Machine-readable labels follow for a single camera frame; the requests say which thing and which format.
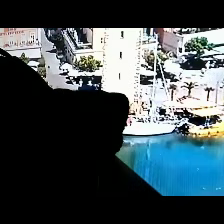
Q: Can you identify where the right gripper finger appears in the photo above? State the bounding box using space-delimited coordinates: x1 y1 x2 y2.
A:
111 154 163 197

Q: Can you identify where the black garment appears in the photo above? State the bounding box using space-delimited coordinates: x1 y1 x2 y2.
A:
0 48 131 197

